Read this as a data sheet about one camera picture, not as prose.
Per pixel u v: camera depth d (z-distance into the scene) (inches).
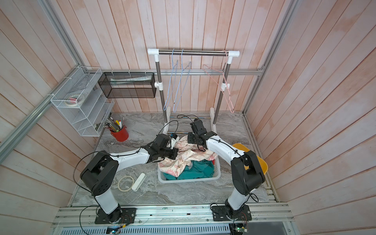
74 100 28.9
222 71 28.8
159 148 28.2
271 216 29.8
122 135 39.0
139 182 32.1
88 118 30.7
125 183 33.0
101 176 18.5
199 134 27.2
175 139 32.4
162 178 30.5
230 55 25.9
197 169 31.2
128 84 35.6
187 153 29.4
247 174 18.0
